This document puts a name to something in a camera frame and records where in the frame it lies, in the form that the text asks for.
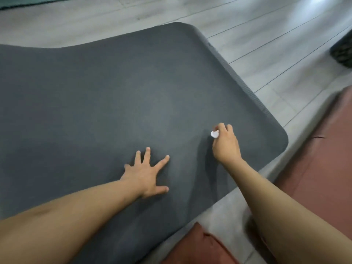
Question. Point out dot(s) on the person's left hand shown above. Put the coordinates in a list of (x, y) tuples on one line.
[(143, 178)]

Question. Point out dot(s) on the person's right hand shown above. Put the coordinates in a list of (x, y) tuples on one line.
[(227, 148)]

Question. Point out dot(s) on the white tissue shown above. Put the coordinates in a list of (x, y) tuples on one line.
[(214, 134)]

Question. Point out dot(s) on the dark grey yoga mat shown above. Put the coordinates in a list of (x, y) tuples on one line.
[(110, 93)]

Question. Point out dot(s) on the person's right forearm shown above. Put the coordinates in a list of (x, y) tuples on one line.
[(288, 222)]

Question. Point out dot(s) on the person's left forearm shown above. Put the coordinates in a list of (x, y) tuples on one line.
[(60, 225)]

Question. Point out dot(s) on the green foam mat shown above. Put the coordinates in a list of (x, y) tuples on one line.
[(33, 1)]

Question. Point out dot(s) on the reddish-brown cushion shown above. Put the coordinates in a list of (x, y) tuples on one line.
[(200, 247), (324, 167)]

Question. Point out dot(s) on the dark patterned trash bin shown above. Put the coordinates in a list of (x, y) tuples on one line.
[(343, 52)]

